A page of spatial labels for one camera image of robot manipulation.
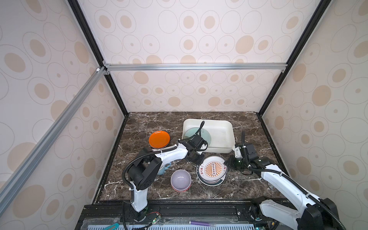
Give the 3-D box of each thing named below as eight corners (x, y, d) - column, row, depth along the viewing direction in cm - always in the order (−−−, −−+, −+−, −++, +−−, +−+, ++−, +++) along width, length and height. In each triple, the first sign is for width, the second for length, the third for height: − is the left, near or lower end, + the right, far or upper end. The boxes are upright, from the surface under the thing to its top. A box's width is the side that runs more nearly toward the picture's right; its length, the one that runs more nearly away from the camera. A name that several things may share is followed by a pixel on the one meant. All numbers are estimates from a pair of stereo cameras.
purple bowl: (171, 193, 82) (169, 189, 75) (172, 174, 89) (171, 169, 82) (191, 193, 82) (191, 189, 75) (190, 174, 89) (191, 169, 82)
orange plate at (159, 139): (148, 148, 101) (147, 145, 98) (151, 133, 109) (150, 130, 106) (169, 148, 101) (168, 145, 98) (170, 133, 109) (169, 130, 106)
